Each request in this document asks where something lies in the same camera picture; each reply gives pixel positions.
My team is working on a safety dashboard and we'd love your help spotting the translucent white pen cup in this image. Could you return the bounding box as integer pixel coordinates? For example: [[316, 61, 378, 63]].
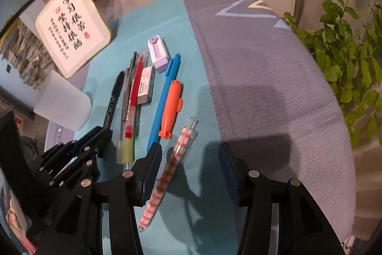
[[34, 71, 91, 131]]

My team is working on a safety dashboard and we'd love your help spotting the red white checkered pen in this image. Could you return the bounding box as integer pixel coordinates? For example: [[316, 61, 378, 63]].
[[138, 118, 198, 232]]

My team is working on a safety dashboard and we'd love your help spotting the black marker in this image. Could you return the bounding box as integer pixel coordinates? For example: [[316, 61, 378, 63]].
[[103, 71, 125, 129]]

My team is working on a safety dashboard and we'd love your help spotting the blue pen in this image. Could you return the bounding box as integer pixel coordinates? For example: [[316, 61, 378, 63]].
[[147, 54, 181, 152]]

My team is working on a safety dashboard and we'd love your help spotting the green white pen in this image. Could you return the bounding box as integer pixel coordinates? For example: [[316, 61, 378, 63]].
[[116, 78, 136, 170]]

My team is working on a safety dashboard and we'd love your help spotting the red gel pen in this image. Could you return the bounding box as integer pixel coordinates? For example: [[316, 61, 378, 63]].
[[124, 50, 148, 138]]

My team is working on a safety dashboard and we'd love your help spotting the white eraser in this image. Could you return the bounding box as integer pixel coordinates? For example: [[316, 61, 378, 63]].
[[137, 65, 155, 105]]

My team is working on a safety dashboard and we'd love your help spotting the orange highlighter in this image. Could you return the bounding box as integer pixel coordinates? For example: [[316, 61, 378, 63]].
[[159, 80, 183, 139]]

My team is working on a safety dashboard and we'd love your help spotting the dark grey pen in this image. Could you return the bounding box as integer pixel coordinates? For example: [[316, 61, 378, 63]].
[[122, 52, 137, 122]]

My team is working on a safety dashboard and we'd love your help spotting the purple white correction tape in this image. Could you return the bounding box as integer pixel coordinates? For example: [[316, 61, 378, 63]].
[[148, 35, 170, 73]]

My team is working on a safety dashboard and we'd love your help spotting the white calligraphy sign plaque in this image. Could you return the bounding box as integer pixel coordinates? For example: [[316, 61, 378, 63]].
[[35, 0, 112, 78]]

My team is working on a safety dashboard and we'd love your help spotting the stack of books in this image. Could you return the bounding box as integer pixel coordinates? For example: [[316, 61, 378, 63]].
[[1, 18, 58, 90]]

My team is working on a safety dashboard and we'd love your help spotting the grey blue desk mat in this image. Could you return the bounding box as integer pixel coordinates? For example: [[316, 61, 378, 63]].
[[71, 0, 355, 254]]

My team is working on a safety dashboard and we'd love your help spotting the green potted plant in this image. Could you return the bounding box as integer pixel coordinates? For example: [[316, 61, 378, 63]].
[[282, 0, 381, 147]]

